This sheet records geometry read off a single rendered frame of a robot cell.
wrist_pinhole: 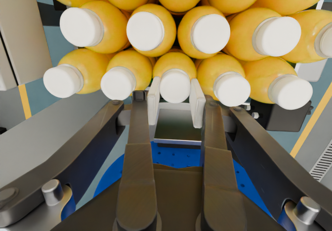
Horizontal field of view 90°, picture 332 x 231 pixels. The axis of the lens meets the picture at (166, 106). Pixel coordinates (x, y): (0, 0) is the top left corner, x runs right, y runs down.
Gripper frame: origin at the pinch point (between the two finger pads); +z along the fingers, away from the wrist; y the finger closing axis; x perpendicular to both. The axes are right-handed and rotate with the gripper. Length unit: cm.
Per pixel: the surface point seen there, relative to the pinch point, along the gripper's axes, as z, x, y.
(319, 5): 14.5, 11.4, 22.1
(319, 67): 26.5, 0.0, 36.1
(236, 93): 2.3, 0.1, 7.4
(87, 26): 2.3, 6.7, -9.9
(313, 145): 112, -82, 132
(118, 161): 8.0, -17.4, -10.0
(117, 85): 2.3, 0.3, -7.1
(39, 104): 113, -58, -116
